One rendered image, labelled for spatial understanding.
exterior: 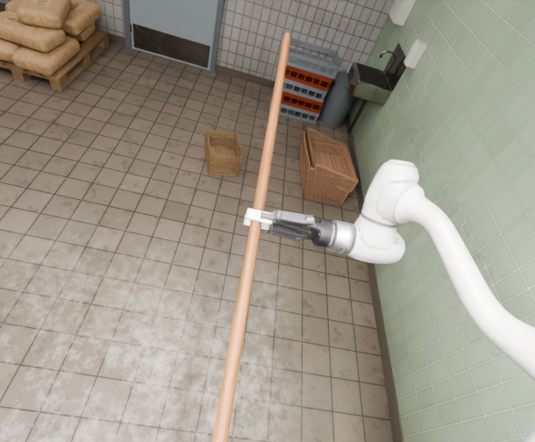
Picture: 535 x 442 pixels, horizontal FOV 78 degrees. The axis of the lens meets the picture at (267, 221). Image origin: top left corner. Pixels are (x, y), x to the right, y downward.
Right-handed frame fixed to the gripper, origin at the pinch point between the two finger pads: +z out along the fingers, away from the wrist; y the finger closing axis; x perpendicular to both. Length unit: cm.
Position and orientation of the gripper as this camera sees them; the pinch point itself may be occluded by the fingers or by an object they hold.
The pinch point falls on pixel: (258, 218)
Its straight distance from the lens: 88.0
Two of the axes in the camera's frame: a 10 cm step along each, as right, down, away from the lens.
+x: 1.3, -8.8, 4.6
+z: -9.7, -2.1, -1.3
